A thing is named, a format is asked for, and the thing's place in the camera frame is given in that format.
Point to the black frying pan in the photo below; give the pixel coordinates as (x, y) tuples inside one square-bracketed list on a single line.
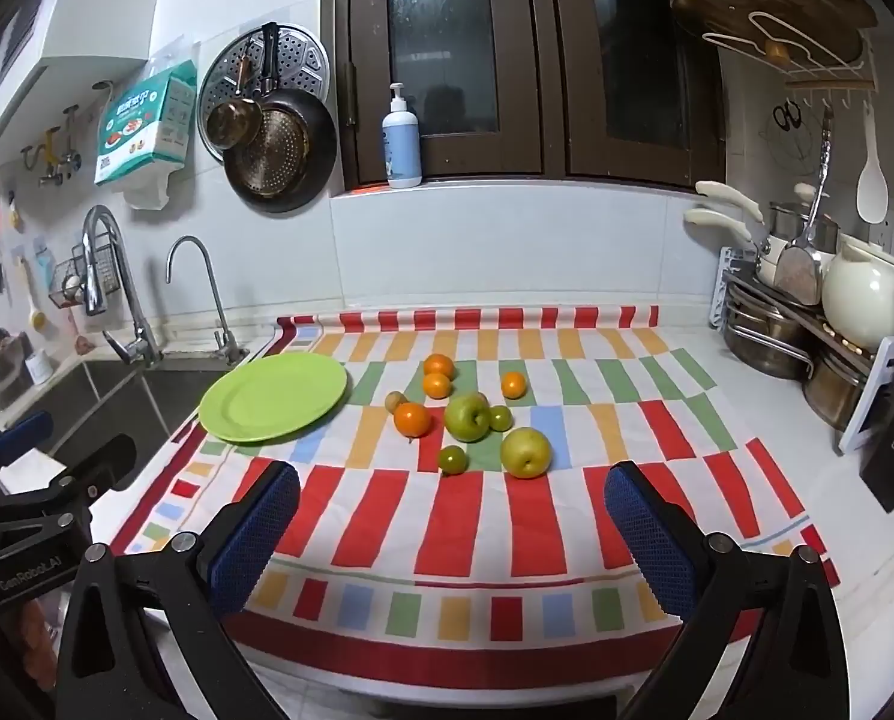
[(319, 165)]

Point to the slim gooseneck faucet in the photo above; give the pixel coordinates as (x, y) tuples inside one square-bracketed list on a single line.
[(211, 285)]

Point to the small orange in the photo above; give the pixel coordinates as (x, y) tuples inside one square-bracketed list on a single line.
[(438, 387), (440, 366), (514, 385)]

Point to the white cup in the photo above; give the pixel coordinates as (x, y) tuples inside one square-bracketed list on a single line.
[(40, 369)]

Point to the white pump soap bottle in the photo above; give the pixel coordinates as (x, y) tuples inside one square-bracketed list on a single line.
[(402, 142)]

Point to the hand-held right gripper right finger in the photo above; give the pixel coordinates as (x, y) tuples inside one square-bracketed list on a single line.
[(653, 532)]

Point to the large orange tomato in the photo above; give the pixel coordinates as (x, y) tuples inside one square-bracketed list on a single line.
[(413, 420)]

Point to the large chrome faucet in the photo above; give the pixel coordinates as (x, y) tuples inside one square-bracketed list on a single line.
[(102, 262)]

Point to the striped colourful tablecloth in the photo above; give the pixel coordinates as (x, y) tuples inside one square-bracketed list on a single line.
[(417, 540)]

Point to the small copper saucepan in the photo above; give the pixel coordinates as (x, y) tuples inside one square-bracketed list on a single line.
[(229, 121)]

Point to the dark wooden window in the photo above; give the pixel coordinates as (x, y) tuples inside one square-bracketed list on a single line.
[(552, 90)]

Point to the metal spatula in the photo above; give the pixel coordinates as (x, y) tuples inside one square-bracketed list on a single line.
[(799, 270)]

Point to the white rice paddle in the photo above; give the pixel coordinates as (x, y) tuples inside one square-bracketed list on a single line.
[(872, 187)]

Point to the green apple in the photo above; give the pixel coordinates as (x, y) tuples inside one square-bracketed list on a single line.
[(468, 417)]

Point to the steel lidded pot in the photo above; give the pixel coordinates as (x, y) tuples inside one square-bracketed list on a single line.
[(788, 221)]

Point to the white cloth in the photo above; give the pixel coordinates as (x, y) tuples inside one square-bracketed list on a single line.
[(151, 191)]

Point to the copper strainer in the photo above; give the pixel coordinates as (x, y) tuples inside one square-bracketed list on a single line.
[(267, 146)]

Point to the green plate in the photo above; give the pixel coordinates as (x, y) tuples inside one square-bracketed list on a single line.
[(274, 397)]

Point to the black scissors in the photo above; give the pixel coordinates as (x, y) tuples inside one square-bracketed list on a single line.
[(790, 116)]

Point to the stainless steel sink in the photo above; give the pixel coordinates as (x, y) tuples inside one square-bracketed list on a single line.
[(117, 397)]

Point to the large steel pot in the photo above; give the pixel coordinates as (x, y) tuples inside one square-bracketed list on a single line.
[(762, 334), (829, 390)]

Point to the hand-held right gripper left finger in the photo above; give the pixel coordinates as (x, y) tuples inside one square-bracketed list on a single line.
[(256, 532)]

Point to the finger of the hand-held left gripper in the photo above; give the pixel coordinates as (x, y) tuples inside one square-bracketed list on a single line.
[(98, 461), (19, 433)]

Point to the wall water taps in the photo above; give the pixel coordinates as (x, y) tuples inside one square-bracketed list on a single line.
[(57, 154)]

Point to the small green tomato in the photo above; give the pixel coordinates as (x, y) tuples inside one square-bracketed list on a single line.
[(501, 418), (453, 460)]

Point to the small tan fruit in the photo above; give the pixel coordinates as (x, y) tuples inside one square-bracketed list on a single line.
[(396, 400)]

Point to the white kettle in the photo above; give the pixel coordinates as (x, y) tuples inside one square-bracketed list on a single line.
[(863, 300)]

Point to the white wall cabinet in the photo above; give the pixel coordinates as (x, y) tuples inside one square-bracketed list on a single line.
[(79, 15)]

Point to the perforated metal steamer tray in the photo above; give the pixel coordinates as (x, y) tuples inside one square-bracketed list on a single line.
[(301, 64)]

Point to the yellow apple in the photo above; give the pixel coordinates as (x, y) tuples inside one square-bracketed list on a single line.
[(526, 452)]

